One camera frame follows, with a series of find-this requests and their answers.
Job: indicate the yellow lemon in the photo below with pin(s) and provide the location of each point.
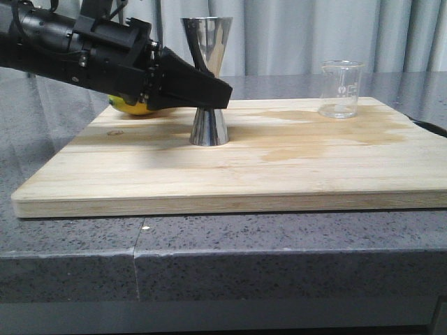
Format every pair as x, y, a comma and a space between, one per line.
139, 109

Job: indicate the wooden cutting board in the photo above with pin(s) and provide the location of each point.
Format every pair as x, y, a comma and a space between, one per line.
282, 156

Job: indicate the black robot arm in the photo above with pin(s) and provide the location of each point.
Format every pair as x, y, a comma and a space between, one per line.
42, 42

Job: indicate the grey curtain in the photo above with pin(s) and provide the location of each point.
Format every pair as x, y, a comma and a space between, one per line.
295, 37

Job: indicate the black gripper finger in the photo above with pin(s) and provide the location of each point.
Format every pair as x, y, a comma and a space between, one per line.
198, 59
175, 83

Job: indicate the steel double jigger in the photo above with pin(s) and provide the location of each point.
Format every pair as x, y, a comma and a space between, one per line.
211, 33

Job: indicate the small glass beaker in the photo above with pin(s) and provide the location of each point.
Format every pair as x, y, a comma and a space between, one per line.
340, 88

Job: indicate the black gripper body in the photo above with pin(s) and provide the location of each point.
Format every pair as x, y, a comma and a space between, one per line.
120, 60

